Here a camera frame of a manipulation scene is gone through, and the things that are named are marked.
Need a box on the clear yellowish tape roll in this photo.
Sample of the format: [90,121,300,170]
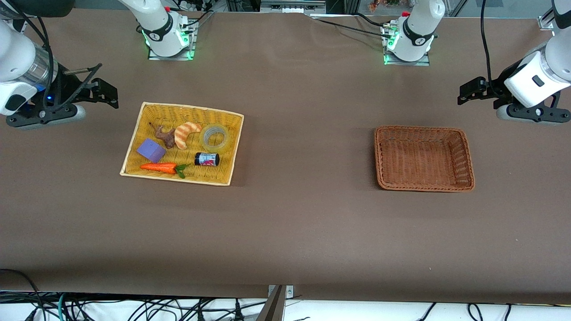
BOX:
[199,124,232,152]

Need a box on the purple cube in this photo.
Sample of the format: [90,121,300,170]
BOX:
[137,138,166,163]

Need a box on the brown toy lion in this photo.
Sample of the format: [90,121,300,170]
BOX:
[149,123,177,149]

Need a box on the toy croissant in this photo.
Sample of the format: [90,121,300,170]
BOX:
[174,122,203,150]

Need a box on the orange toy carrot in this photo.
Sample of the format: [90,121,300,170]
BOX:
[140,163,188,179]

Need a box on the brown wicker basket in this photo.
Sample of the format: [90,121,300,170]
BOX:
[374,125,476,193]

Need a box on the small black-lidded can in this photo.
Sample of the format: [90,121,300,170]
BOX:
[194,152,220,168]

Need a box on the yellow wicker basket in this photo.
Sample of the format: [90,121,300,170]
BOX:
[120,102,244,186]

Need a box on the grey power strip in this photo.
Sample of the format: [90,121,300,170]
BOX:
[261,0,327,15]

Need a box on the dark angled bar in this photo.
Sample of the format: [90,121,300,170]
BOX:
[256,285,286,321]

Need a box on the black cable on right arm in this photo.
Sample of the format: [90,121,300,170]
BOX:
[9,8,104,113]

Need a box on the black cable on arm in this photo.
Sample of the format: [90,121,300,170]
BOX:
[9,8,104,113]
[480,0,505,97]

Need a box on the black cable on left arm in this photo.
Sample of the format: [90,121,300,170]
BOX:
[480,0,505,97]

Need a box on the short black table cable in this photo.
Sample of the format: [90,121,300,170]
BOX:
[353,12,393,27]

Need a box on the long black table cable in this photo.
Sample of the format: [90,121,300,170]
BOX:
[311,17,393,39]

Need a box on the black looping floor cable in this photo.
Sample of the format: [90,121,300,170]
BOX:
[0,268,47,321]

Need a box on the metal table edge bracket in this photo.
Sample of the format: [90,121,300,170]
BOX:
[268,284,295,321]

